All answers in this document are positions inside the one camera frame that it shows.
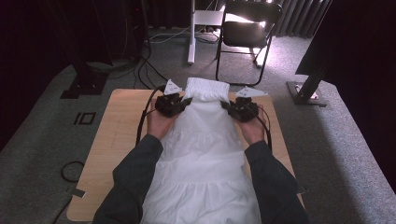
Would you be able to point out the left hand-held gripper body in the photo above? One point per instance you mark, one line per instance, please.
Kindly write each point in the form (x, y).
(168, 105)

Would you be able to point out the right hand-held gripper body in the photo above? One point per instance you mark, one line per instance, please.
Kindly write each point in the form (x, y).
(246, 109)

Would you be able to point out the white tiered skirt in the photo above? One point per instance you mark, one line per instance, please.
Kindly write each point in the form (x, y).
(202, 161)

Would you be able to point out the person's left hand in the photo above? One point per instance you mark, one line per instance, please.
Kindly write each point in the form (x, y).
(158, 124)

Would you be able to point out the person's right hand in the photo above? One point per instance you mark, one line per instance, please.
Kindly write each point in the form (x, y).
(255, 130)

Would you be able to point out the black folding chair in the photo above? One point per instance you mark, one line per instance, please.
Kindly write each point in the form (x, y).
(243, 34)

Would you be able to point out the black stand with flat base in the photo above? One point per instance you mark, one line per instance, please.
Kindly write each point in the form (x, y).
(85, 85)

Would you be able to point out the dark monitor panel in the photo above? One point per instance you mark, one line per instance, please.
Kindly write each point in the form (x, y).
(317, 46)

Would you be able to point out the grey curtain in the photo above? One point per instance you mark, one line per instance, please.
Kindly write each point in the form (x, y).
(295, 18)

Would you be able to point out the black tape piece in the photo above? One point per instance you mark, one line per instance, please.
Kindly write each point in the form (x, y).
(79, 193)

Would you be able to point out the white desk frame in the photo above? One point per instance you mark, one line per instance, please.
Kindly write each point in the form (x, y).
(191, 40)

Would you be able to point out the black post on metal base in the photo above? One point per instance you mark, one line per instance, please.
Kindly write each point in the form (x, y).
(306, 95)

